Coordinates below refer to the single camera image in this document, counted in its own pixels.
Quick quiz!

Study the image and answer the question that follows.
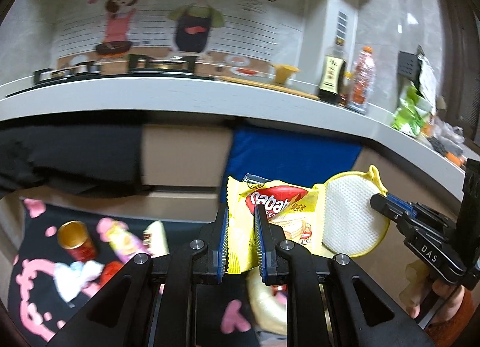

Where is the colourful snack packet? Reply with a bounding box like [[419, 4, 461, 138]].
[[98, 218, 145, 261]]

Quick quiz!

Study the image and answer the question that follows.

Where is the white tissue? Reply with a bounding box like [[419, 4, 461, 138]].
[[54, 260, 104, 304]]

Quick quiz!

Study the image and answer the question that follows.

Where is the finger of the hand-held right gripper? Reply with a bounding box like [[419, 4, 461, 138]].
[[384, 192, 456, 221], [369, 194, 413, 236]]

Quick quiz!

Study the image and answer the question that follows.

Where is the person's right hand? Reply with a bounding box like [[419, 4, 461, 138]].
[[407, 276, 467, 323]]

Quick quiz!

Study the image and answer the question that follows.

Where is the yellow wafer packet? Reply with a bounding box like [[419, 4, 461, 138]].
[[227, 173, 327, 274]]

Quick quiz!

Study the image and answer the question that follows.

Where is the black tablecloth with pink print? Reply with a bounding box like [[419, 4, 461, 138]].
[[7, 197, 263, 347]]

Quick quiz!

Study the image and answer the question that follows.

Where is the yellow cup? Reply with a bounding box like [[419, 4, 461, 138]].
[[271, 63, 301, 85]]

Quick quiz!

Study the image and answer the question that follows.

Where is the white printed packet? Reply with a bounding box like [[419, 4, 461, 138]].
[[143, 220, 168, 258]]

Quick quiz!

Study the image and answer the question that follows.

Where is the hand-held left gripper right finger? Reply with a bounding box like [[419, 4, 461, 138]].
[[253, 204, 436, 347]]

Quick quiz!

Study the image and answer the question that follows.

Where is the white vented column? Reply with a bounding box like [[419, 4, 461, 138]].
[[302, 0, 359, 81]]

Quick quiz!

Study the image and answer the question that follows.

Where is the black utensil holder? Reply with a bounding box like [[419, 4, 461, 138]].
[[397, 46, 422, 83]]

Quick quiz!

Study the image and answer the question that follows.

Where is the white kitchen counter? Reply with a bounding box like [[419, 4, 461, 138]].
[[0, 75, 467, 205]]

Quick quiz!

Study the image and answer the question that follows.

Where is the black gas stove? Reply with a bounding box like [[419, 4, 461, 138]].
[[33, 53, 197, 83]]

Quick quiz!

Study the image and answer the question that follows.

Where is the soy sauce bottle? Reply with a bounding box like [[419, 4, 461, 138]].
[[318, 37, 347, 104]]

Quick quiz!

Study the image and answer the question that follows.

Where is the red paper cup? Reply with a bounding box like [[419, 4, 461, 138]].
[[57, 220, 96, 262]]

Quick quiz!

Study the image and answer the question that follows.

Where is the orange drink bottle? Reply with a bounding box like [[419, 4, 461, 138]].
[[348, 46, 377, 114]]

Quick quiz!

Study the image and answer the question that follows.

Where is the round yellow-rimmed scrubber pad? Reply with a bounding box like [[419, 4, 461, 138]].
[[322, 165, 392, 258]]

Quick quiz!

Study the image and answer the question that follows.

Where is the wooden cutting board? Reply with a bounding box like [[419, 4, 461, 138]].
[[219, 75, 319, 100]]

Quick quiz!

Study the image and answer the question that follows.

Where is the black hanging cloth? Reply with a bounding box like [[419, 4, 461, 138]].
[[0, 124, 145, 198]]

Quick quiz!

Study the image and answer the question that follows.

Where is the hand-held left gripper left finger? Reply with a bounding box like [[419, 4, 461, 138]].
[[47, 204, 230, 347]]

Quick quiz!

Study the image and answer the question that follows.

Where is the small sauce bottle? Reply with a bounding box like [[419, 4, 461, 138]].
[[339, 71, 355, 105]]

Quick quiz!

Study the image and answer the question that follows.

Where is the blue towel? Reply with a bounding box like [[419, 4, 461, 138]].
[[219, 124, 364, 201]]

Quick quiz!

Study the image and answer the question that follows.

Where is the green plastic bag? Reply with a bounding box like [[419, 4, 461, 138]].
[[392, 82, 436, 141]]

